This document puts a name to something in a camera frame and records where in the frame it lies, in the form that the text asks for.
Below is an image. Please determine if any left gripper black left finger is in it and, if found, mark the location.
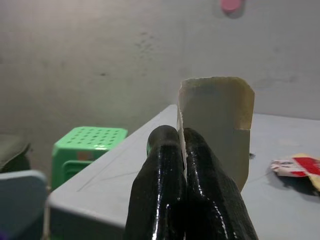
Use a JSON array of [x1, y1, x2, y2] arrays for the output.
[[124, 125, 188, 240]]

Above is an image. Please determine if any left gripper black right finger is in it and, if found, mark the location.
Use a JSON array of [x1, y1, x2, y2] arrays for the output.
[[183, 126, 260, 240]]

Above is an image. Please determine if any green plastic stool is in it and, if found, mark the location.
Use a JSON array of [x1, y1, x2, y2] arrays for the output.
[[50, 125, 129, 191]]

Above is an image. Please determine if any red and beige pouch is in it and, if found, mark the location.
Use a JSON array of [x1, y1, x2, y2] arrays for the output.
[[270, 152, 320, 194]]

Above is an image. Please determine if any grey-blue plastic chair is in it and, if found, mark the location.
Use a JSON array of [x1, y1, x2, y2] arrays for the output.
[[0, 169, 49, 240]]

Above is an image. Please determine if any dark green sofa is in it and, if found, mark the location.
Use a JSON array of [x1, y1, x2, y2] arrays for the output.
[[0, 134, 33, 174]]

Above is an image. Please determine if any pink round wall fixture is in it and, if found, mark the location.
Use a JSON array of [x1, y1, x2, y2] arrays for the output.
[[220, 0, 245, 14]]

